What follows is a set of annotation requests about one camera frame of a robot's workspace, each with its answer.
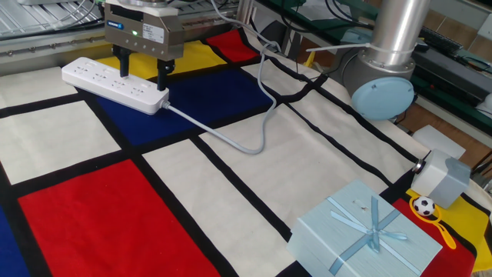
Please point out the silver Schunk gripper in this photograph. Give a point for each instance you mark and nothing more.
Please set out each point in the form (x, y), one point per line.
(146, 36)

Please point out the white four-socket power strip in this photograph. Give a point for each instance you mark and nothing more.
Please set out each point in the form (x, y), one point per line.
(96, 81)

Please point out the Mondrian pattern tablecloth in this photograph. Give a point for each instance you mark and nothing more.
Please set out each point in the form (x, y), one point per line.
(96, 211)

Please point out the small yellow plastic object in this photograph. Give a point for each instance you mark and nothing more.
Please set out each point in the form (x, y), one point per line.
(309, 59)

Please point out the white paper sheet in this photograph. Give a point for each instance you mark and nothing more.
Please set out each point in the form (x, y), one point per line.
(315, 9)

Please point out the green topped workbench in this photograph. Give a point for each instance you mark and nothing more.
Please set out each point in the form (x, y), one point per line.
(326, 32)

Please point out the light blue ribboned gift box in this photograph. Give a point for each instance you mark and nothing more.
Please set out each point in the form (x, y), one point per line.
(346, 238)

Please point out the white foam block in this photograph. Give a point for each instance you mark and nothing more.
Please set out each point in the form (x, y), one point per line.
(438, 140)

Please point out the grey push button box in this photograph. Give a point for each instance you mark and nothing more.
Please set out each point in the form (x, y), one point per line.
(434, 177)

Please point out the small toy soccer ball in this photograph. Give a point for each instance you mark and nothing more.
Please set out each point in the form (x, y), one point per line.
(424, 205)

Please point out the white plastic object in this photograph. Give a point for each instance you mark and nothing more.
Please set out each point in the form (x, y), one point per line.
(485, 105)

